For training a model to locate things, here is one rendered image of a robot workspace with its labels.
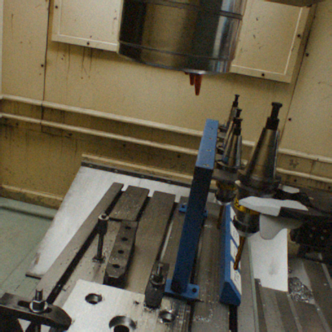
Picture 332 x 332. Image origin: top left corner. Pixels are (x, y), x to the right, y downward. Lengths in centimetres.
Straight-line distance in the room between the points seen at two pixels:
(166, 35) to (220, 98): 112
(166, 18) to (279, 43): 111
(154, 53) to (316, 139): 123
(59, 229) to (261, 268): 75
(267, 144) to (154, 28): 22
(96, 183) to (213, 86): 62
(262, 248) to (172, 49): 118
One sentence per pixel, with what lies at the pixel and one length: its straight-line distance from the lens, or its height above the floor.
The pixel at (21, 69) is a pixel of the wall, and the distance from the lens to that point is 177.
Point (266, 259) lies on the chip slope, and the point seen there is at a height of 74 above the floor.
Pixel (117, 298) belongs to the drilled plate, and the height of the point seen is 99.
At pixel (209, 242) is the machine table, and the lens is 121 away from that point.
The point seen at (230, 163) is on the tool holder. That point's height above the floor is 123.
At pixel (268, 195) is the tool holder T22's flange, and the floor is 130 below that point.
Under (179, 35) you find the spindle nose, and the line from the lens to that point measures 47.
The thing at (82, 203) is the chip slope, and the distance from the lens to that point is 161.
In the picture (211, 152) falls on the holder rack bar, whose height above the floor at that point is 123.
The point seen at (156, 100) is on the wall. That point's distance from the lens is 160.
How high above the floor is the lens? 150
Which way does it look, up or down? 21 degrees down
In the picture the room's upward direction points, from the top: 10 degrees clockwise
